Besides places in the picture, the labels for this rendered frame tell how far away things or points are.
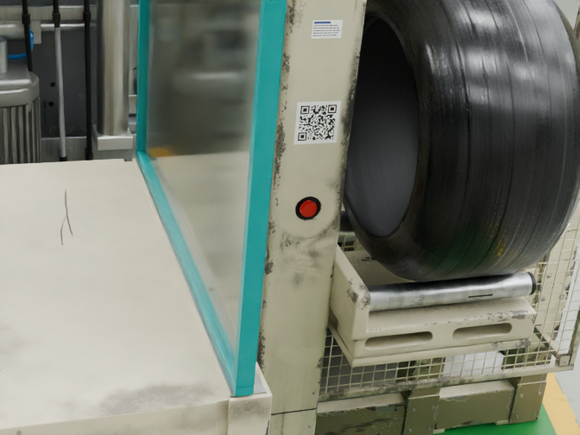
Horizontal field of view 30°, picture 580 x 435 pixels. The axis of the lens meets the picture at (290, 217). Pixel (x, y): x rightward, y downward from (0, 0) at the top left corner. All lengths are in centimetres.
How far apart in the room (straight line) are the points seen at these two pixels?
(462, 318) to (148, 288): 89
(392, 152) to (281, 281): 44
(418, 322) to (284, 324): 24
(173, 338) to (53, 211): 31
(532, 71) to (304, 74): 36
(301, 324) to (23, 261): 82
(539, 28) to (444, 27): 16
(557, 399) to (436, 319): 142
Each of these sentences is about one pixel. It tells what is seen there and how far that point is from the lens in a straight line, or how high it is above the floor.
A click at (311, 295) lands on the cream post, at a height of 88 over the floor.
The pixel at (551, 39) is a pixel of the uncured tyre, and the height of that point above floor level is 139.
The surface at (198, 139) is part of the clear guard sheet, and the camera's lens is 115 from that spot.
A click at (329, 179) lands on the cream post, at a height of 111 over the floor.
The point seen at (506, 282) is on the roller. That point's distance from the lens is 202.
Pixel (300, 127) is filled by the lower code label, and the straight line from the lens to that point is 178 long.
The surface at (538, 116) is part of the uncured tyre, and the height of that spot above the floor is 129.
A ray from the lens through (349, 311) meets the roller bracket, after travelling 188.
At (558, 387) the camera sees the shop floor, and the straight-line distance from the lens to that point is 341.
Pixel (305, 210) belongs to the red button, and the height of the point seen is 106.
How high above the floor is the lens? 191
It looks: 28 degrees down
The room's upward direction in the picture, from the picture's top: 5 degrees clockwise
